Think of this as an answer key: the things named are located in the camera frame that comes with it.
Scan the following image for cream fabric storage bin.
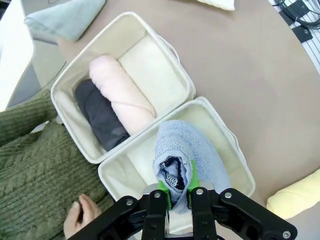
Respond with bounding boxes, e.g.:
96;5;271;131
97;96;256;235
50;12;197;165

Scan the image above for person's right hand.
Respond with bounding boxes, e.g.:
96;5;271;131
63;194;104;240

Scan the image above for teal towel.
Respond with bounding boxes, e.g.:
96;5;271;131
23;0;107;42

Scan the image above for white towel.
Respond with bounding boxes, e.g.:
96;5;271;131
194;0;236;12

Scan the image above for black loose cables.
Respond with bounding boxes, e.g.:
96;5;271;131
271;0;320;29

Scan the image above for yellow towel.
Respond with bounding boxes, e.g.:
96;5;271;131
265;169;320;221

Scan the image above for dark grey towel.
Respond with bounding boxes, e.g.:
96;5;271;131
74;79;131;153

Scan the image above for person's left forearm green sleeve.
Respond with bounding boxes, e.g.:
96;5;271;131
0;89;59;149

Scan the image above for person torso green knit sweater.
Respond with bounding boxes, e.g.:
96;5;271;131
0;122;117;240

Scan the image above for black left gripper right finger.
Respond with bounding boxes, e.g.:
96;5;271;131
186;159;299;240

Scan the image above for pink towel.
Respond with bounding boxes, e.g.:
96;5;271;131
88;55;157;135

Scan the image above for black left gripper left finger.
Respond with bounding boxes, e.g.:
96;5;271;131
96;179;174;240

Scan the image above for light blue towel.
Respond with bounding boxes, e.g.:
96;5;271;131
152;119;232;216

